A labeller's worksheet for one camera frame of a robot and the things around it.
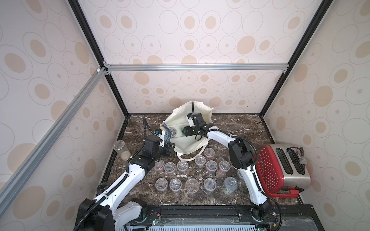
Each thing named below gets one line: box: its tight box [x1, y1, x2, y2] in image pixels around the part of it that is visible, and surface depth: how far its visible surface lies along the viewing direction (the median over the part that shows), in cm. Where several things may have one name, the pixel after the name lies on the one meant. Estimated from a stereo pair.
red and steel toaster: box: [255, 144, 312, 198], surface depth 75 cm
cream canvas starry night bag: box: [160, 101, 214, 162], surface depth 88 cm
